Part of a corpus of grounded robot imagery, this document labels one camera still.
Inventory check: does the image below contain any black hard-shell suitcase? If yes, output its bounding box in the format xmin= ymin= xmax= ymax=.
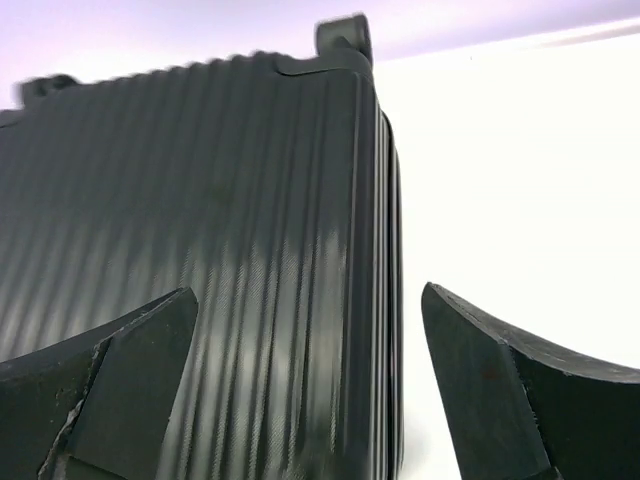
xmin=1 ymin=14 xmax=403 ymax=479

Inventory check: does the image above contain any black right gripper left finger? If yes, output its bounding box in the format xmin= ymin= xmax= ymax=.
xmin=1 ymin=288 xmax=198 ymax=479

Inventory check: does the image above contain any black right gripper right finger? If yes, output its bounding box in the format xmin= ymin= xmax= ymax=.
xmin=422 ymin=283 xmax=639 ymax=480

